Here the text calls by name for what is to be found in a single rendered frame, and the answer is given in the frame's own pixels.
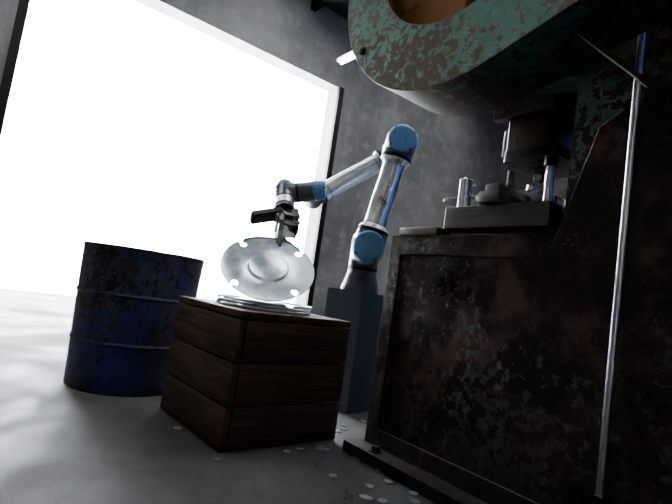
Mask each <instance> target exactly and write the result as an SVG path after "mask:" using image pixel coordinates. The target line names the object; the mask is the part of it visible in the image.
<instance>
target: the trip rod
mask: <svg viewBox="0 0 672 504"><path fill-rule="evenodd" d="M646 32H647V31H646ZM646 32H644V33H642V34H641V35H639V36H638V38H637V49H636V60H635V69H636V70H637V71H638V72H640V73H641V74H642V75H643V65H644V54H645V43H646ZM641 87H642V84H641V83H640V82H639V81H637V80H636V79H635V78H634V81H633V92H632V102H631V113H630V124H629V134H628V145H627V156H626V166H625V177H624V188H623V198H622V209H621V220H620V230H619V241H618V252H617V262H616V273H615V284H614V294H613V305H612V316H611V326H610V337H609V348H608V358H607V369H606V380H605V390H604V401H603V412H602V422H601V433H600V444H599V454H598V465H597V476H596V486H595V495H592V496H590V498H589V504H611V501H610V498H609V497H608V496H607V495H606V494H604V489H605V478H606V467H607V456H608V445H609V434H610V424H611V413H612V402H613V391H614V380H615V369H616V358H617V348H618V337H619V326H620V315H621V304H622V293H623V282H624V271H625V261H626V250H627V239H628V228H629V217H630V206H631V195H632V185H633V174H634V163H635V152H636V141H637V130H638V119H639V109H640V98H641Z"/></svg>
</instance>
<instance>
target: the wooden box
mask: <svg viewBox="0 0 672 504"><path fill-rule="evenodd" d="M179 301H180V302H183V303H178V307H177V312H176V318H175V324H174V329H173V335H172V336H173V337H175V338H172V341H171V346H170V352H169V358H168V363H167V369H166V372H168V373H166V375H165V380H164V386H163V392H162V397H161V403H160V408H161V409H162V410H164V411H165V412H166V413H168V414H169V415H170V416H172V417H173V418H174V419H176V420H177V421H178V422H179V423H181V424H182V425H183V426H185V427H186V428H187V429H189V430H190V431H191V432H193V433H194V434H195V435H197V436H198V437H199V438H201V439H202V440H203V441H205V442H206V443H207V444H209V445H210V446H211V447H213V448H214V449H215V450H217V451H218V452H224V451H236V450H245V449H253V448H262V447H271V446H280V445H288V444H297V443H306V442H314V441H323V440H330V439H335V432H336V425H337V418H338V411H339V404H340V403H338V402H337V401H340V397H341V390H342V383H343V376H344V369H345V366H344V365H341V364H345V362H346V355H347V348H348V341H349V334H350V329H347V328H350V327H351V322H349V321H344V320H339V319H334V318H329V317H325V316H320V315H315V314H310V315H308V316H304V315H291V314H282V313H274V312H267V311H260V310H253V309H246V308H240V307H235V306H229V305H224V304H220V303H217V302H216V300H213V299H205V298H196V297H187V296H179ZM342 327H346V328H342ZM230 406H234V407H230Z"/></svg>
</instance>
